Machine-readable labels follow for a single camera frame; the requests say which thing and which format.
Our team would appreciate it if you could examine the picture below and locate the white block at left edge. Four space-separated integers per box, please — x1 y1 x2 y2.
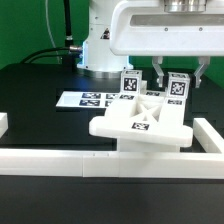
0 112 8 135

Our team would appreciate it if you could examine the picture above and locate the black vertical cable post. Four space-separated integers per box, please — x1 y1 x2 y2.
63 0 73 67

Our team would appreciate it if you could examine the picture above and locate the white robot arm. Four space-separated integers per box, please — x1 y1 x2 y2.
79 0 224 86

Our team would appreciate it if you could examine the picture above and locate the white chair seat part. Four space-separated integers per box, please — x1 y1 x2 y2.
117 139 180 152

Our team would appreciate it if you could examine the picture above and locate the black thick cable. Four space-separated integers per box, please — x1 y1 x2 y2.
20 45 84 64

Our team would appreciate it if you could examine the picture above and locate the white chair back part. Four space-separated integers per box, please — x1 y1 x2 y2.
89 88 193 147

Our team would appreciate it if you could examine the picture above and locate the white marker sheet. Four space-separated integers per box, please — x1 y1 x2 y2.
56 91 118 108

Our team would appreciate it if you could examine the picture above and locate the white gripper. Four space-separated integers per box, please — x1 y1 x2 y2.
110 0 224 88

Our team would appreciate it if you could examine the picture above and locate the thin grey cable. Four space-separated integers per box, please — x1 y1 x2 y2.
45 0 63 64

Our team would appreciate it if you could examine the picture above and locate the white U-shaped fence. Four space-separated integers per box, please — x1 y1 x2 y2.
0 118 224 179

